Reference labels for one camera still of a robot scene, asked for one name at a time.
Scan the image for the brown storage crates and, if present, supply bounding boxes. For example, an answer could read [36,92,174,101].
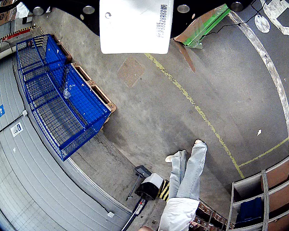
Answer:
[190,201,236,231]

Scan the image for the dark blue cloth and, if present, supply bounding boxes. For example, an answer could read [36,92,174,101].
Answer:
[235,196,265,226]

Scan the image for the wooden pallet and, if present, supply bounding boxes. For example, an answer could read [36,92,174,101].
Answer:
[50,33,118,130]

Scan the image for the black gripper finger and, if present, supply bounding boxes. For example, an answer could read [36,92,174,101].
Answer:
[21,0,101,37]
[170,0,253,39]

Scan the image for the grey metal shelving unit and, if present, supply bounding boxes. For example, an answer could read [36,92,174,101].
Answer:
[226,155,289,231]

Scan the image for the printed cardboard carton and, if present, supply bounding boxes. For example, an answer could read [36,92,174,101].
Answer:
[0,0,18,27]

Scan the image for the white wall sign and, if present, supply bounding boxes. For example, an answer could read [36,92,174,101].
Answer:
[10,121,24,138]

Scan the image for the white handled tool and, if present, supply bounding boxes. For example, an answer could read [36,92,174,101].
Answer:
[121,198,147,231]

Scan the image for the person in light clothes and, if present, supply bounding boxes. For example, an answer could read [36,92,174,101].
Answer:
[158,139,208,231]

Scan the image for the tall white product box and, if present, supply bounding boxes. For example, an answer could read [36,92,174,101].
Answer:
[99,0,174,55]

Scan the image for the red striped barrier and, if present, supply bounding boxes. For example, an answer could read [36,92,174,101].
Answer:
[1,25,45,43]

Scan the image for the black long-handled dustpan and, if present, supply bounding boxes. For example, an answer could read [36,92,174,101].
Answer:
[126,165,152,202]

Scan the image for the yellow black striped block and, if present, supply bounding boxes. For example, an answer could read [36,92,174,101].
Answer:
[158,179,171,202]

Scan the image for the blue wire mesh cage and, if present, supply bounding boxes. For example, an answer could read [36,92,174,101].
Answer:
[15,33,111,162]

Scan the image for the black floor cable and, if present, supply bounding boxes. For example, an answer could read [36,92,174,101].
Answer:
[202,0,264,40]

